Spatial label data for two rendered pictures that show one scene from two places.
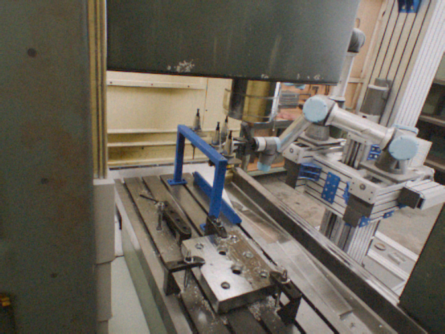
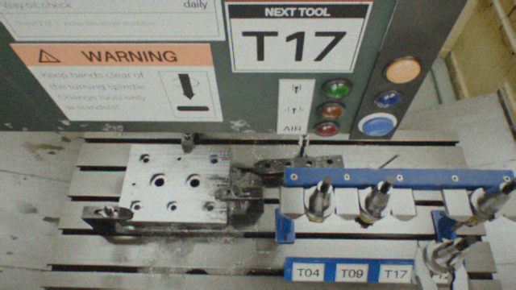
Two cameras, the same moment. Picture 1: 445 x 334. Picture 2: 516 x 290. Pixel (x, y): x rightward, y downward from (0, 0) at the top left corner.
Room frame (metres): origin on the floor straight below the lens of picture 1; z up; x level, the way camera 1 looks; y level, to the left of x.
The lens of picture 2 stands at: (1.30, -0.31, 1.94)
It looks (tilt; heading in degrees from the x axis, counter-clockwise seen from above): 59 degrees down; 125
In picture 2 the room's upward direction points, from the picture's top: 3 degrees counter-clockwise
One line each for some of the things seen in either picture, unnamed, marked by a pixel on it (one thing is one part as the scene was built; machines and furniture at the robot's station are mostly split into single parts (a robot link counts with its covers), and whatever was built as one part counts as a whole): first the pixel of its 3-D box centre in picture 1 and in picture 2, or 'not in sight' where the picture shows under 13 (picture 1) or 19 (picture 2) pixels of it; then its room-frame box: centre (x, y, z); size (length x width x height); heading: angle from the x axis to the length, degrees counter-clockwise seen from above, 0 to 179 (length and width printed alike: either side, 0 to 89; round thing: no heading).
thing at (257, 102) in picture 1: (251, 95); not in sight; (0.92, -0.05, 1.53); 0.16 x 0.16 x 0.12
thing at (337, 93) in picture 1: (342, 75); not in sight; (2.04, -0.64, 1.54); 0.15 x 0.12 x 0.55; 141
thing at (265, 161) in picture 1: (265, 160); not in sight; (1.65, -0.24, 1.07); 0.11 x 0.08 x 0.11; 159
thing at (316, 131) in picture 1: (318, 129); not in sight; (1.93, -0.56, 1.21); 0.15 x 0.15 x 0.10
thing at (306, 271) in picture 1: (268, 254); not in sight; (1.30, -0.29, 0.70); 0.90 x 0.30 x 0.16; 31
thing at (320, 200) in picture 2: (228, 146); (322, 194); (1.24, -0.01, 1.26); 0.04 x 0.04 x 0.07
